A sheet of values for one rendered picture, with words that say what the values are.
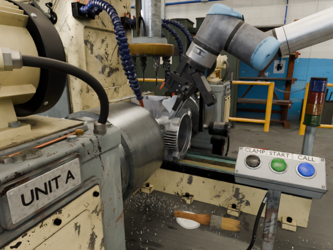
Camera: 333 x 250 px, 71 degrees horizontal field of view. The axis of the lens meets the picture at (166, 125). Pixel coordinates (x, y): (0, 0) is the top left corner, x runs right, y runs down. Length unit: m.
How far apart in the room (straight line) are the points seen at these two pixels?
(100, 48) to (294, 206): 0.84
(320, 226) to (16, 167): 0.80
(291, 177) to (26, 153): 0.46
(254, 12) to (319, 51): 1.58
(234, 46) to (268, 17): 5.21
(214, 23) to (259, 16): 5.20
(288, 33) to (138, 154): 0.56
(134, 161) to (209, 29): 0.41
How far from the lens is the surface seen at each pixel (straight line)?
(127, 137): 0.52
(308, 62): 5.91
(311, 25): 0.82
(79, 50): 0.87
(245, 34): 0.68
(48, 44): 0.40
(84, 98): 0.88
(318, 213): 0.95
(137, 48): 0.81
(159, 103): 0.83
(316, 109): 1.07
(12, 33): 0.40
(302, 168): 0.54
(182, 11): 6.18
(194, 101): 1.05
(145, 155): 0.56
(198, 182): 0.83
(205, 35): 0.70
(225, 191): 0.82
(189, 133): 0.94
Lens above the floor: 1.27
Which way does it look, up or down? 15 degrees down
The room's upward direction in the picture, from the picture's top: straight up
